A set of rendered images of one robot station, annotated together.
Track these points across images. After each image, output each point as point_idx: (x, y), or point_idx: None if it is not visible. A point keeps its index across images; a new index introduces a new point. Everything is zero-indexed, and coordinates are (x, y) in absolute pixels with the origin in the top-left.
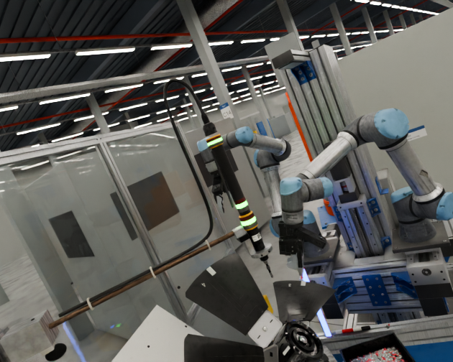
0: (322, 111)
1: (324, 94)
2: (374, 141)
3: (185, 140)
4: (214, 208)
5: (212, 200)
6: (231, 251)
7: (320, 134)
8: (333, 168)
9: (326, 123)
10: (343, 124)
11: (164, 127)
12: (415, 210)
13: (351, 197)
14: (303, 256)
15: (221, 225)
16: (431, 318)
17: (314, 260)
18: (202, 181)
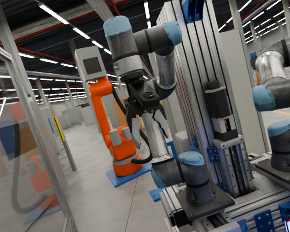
0: (203, 53)
1: (206, 37)
2: None
3: (19, 80)
4: (52, 167)
5: (49, 158)
6: (71, 219)
7: (200, 75)
8: (219, 105)
9: (206, 64)
10: (220, 67)
11: None
12: None
13: (234, 135)
14: None
15: (60, 188)
16: None
17: (214, 207)
18: (39, 133)
